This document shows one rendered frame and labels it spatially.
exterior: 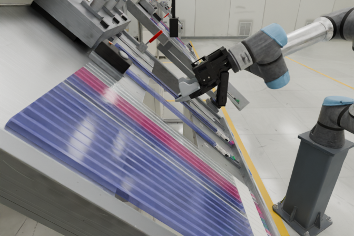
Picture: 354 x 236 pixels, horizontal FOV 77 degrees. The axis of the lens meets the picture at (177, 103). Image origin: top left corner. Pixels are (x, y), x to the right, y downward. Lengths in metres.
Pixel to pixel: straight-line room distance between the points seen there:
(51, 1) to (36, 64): 0.18
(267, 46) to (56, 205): 0.59
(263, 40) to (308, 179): 0.92
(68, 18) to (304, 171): 1.28
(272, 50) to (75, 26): 0.50
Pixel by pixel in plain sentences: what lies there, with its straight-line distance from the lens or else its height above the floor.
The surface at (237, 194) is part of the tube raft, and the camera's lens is 0.55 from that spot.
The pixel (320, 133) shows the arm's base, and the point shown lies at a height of 0.60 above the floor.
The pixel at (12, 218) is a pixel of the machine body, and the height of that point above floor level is 0.62.
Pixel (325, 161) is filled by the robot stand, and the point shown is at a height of 0.49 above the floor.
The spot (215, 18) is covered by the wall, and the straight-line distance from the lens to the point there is 8.40.
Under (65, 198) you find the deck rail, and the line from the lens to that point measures 0.26.
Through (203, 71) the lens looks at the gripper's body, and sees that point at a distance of 0.65.
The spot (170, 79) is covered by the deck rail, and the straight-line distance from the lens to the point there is 0.88.
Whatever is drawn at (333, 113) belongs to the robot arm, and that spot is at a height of 0.72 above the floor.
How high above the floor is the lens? 1.18
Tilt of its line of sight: 24 degrees down
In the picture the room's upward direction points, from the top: straight up
